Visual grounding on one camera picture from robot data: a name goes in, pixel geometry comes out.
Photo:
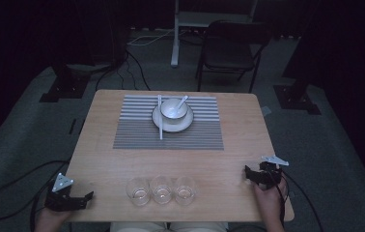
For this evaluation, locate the grey striped placemat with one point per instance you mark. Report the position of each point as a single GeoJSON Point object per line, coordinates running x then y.
{"type": "Point", "coordinates": [138, 135]}

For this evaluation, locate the white chopsticks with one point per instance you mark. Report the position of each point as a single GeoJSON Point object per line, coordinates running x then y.
{"type": "Point", "coordinates": [160, 129]}

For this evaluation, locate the white bowl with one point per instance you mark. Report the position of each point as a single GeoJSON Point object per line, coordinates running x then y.
{"type": "Point", "coordinates": [173, 111]}

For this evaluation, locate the white plate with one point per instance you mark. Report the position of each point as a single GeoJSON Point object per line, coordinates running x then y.
{"type": "Point", "coordinates": [174, 127]}

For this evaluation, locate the white desk frame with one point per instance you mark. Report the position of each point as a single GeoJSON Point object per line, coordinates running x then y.
{"type": "Point", "coordinates": [176, 42]}

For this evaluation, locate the black stand base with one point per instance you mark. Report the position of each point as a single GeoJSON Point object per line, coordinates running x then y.
{"type": "Point", "coordinates": [296, 100]}
{"type": "Point", "coordinates": [64, 87]}

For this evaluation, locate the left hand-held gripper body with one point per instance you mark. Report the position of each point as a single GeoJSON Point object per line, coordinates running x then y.
{"type": "Point", "coordinates": [59, 197]}

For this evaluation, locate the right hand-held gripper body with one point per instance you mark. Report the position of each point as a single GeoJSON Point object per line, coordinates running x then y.
{"type": "Point", "coordinates": [270, 172]}

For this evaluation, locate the white spoon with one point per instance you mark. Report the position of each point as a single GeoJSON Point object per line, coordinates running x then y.
{"type": "Point", "coordinates": [182, 101]}

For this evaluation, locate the clear drinking glass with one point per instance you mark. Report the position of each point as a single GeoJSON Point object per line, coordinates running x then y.
{"type": "Point", "coordinates": [162, 192]}
{"type": "Point", "coordinates": [138, 194]}
{"type": "Point", "coordinates": [185, 192]}

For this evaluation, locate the person's left hand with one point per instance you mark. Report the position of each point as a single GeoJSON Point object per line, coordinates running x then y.
{"type": "Point", "coordinates": [49, 220]}

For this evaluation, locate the black folding chair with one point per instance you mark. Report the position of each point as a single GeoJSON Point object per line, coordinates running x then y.
{"type": "Point", "coordinates": [229, 54]}

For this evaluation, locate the person's right hand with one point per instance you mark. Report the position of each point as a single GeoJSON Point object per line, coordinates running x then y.
{"type": "Point", "coordinates": [270, 200]}

